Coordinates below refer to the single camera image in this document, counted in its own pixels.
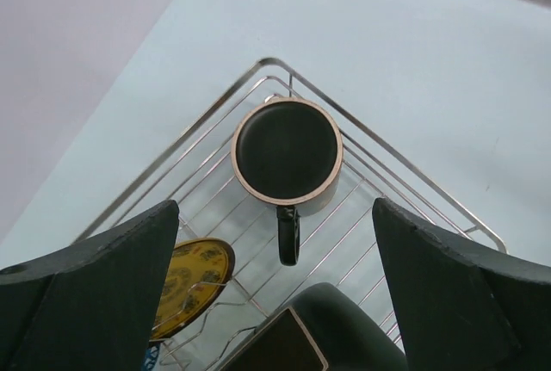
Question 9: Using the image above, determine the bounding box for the black floral square plate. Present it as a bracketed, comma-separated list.
[218, 282, 408, 371]

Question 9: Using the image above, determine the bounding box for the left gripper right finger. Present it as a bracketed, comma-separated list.
[372, 198, 550, 370]

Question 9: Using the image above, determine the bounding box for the steel wire dish rack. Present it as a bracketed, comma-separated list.
[84, 58, 506, 370]

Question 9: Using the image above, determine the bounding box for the blue triangle patterned bowl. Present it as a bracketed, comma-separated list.
[141, 342, 161, 371]

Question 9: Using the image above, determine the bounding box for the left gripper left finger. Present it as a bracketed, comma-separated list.
[1, 200, 179, 370]

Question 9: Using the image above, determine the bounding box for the yellow patterned round plate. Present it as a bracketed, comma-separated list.
[150, 238, 235, 343]

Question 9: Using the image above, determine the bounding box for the red and black mug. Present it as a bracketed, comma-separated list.
[230, 97, 344, 266]

